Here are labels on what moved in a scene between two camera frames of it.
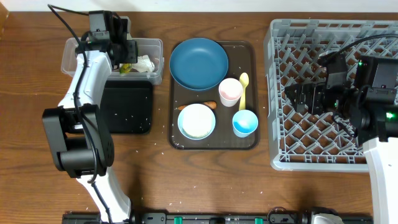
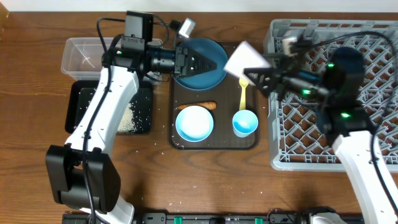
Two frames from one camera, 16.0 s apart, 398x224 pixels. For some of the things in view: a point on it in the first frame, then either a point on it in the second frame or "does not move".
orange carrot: (211, 104) does not move
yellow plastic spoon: (244, 79) does not move
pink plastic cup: (230, 91) -> (245, 56)
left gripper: (132, 48) -> (185, 65)
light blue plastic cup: (244, 122) does not move
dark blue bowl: (198, 63) does not move
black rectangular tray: (127, 106) does not move
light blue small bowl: (196, 121) does not move
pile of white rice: (198, 120) -> (127, 124)
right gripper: (317, 89) -> (287, 69)
